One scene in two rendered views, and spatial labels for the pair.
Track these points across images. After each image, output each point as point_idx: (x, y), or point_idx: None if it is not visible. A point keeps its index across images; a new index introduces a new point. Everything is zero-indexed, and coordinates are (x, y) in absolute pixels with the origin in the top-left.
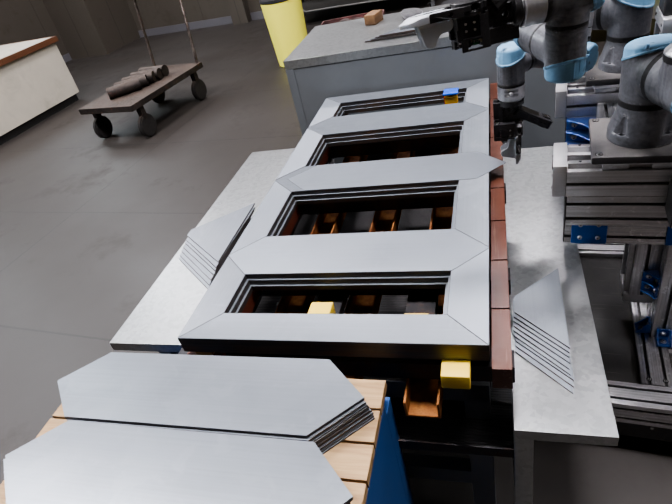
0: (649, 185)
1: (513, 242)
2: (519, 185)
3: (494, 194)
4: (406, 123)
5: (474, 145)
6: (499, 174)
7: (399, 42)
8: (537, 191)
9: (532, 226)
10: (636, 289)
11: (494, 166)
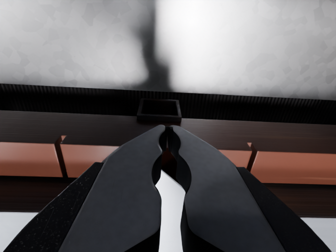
0: None
1: (277, 83)
2: (41, 47)
3: (283, 175)
4: None
5: (5, 244)
6: (165, 158)
7: None
8: (70, 0)
9: (233, 37)
10: None
11: (183, 202)
